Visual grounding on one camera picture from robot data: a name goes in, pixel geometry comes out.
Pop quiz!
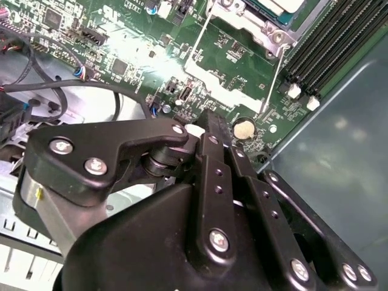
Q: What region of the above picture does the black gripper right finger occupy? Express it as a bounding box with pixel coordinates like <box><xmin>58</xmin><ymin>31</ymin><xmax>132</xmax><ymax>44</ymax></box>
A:
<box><xmin>218</xmin><ymin>116</ymin><xmax>380</xmax><ymax>291</ymax></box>

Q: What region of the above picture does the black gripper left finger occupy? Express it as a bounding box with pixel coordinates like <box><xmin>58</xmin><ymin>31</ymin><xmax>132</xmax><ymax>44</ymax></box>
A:
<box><xmin>24</xmin><ymin>109</ymin><xmax>239</xmax><ymax>269</ymax></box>

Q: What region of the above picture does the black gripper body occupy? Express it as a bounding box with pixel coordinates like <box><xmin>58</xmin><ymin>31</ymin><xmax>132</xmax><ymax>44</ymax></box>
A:
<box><xmin>53</xmin><ymin>183</ymin><xmax>284</xmax><ymax>291</ymax></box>

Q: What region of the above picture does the metal socket cover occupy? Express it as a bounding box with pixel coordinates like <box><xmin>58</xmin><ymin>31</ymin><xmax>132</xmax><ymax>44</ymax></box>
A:
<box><xmin>184</xmin><ymin>5</ymin><xmax>287</xmax><ymax>115</ymax></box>

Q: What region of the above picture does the wire locking lever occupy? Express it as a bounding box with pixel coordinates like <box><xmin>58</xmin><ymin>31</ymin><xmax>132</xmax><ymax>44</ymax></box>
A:
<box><xmin>256</xmin><ymin>44</ymin><xmax>289</xmax><ymax>119</ymax></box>
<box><xmin>184</xmin><ymin>13</ymin><xmax>213</xmax><ymax>66</ymax></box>

